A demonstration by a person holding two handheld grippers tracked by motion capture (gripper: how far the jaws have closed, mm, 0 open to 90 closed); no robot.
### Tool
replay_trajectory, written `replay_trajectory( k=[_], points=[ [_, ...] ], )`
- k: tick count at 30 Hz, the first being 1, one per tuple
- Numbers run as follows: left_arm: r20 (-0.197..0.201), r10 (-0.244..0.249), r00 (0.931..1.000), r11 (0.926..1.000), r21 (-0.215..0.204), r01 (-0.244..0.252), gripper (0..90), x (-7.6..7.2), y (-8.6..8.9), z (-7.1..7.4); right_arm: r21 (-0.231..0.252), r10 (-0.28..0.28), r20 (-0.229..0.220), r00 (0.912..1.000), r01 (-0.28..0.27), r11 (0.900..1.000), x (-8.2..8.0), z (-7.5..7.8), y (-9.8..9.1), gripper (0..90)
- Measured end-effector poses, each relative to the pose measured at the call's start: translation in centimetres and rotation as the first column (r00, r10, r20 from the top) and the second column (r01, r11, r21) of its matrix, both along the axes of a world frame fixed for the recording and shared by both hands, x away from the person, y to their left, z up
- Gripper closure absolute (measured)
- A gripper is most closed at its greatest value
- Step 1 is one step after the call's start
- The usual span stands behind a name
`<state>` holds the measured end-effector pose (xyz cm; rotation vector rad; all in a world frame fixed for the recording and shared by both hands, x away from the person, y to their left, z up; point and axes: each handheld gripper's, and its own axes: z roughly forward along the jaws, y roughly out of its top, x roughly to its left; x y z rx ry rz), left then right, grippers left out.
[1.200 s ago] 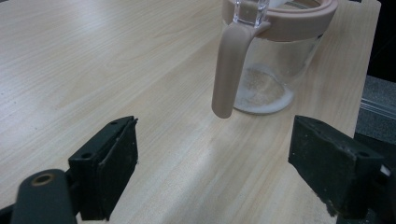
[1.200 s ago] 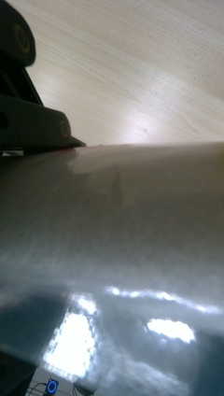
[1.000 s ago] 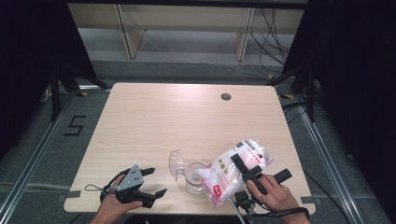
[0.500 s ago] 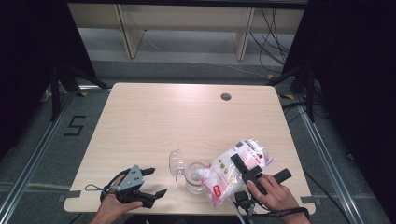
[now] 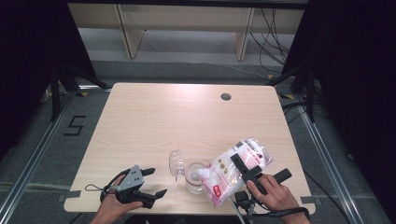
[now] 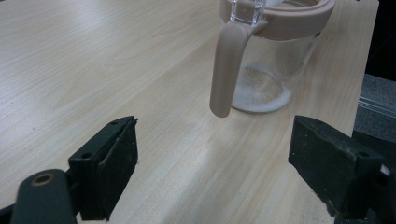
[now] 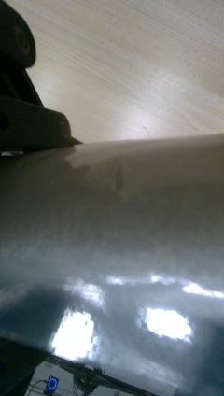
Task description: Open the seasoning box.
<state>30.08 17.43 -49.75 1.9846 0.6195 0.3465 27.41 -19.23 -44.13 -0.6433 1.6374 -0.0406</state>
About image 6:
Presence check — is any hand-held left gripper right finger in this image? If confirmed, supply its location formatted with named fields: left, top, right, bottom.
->
left=288, top=115, right=387, bottom=219

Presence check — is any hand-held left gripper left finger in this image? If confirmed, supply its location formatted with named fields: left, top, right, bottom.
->
left=67, top=115, right=139, bottom=222

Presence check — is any glass jar with beige handle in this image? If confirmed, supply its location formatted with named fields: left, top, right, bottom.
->
left=208, top=0, right=336, bottom=119

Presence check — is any aluminium floor rail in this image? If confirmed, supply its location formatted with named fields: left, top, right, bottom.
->
left=358, top=96, right=396, bottom=119

